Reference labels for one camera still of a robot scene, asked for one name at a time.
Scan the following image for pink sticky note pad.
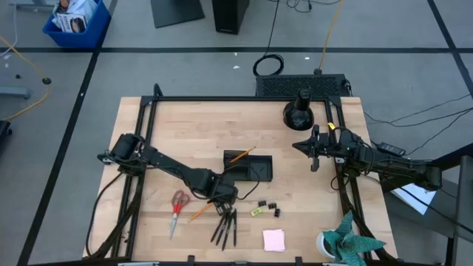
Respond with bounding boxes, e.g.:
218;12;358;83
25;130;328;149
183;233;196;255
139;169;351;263
262;228;287;253

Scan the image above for green plant in white pot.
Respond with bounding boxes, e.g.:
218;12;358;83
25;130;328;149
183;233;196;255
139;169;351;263
316;210;387;266

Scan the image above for black computer tower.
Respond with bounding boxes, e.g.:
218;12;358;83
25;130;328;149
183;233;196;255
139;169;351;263
211;0;251;35

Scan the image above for black desk lamp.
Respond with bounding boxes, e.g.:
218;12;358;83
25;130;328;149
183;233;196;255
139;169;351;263
282;87;316;132

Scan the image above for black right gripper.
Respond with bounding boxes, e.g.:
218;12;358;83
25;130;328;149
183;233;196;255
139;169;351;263
291;124;338;173

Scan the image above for grey metal foot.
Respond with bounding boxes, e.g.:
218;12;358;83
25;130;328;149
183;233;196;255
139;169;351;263
0;86;32;100

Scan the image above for black caster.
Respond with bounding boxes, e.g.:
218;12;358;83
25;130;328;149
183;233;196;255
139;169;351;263
0;120;13;147

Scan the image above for red-handled scissors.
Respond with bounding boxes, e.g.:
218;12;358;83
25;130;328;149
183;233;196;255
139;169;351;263
169;189;191;242

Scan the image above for yellow hanging cable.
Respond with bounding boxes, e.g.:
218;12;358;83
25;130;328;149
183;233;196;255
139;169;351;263
313;0;344;75
0;35;52;122

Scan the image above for dark grey side stand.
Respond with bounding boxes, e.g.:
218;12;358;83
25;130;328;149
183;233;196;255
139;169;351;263
380;143;473;266

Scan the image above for black mesh-topped computer box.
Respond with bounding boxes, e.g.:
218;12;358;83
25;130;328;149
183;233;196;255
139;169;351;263
254;73;352;99

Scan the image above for blue plastic bin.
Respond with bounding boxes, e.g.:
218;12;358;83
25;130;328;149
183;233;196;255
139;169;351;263
42;0;112;50

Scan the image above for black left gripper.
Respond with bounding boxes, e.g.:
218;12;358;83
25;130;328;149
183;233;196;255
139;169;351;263
201;170;239;217

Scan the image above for black floor plate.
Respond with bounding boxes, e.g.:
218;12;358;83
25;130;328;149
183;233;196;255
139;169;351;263
150;0;205;30

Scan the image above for black power adapter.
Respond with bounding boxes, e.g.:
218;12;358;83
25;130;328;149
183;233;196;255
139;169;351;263
376;141;406;157

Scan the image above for white paper sheet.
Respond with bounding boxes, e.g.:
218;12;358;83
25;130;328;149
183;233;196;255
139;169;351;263
391;183;438;216

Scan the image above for black mesh desk organizer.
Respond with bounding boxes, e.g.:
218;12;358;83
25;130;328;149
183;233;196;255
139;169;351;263
222;149;274;183

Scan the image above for black coiled cable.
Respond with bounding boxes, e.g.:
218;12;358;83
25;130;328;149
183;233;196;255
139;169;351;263
252;0;285;78

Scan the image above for black metal table frame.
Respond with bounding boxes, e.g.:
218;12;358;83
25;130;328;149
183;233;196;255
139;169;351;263
83;83;400;266

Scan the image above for papers and magazines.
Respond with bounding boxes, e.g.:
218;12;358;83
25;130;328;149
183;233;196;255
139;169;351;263
51;0;98;34

